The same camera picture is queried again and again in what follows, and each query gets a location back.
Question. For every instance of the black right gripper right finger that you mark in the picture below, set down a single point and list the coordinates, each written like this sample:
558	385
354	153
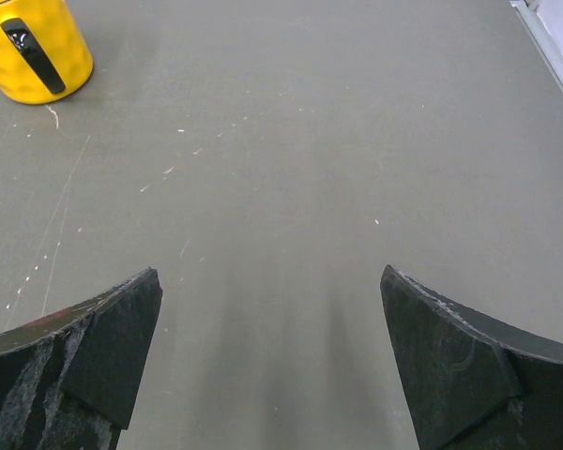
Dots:
471	381

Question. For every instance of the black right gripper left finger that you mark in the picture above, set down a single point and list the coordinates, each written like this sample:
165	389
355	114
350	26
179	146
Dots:
69	380

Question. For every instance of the yellow mug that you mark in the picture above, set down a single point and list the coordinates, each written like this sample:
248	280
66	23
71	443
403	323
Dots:
43	54

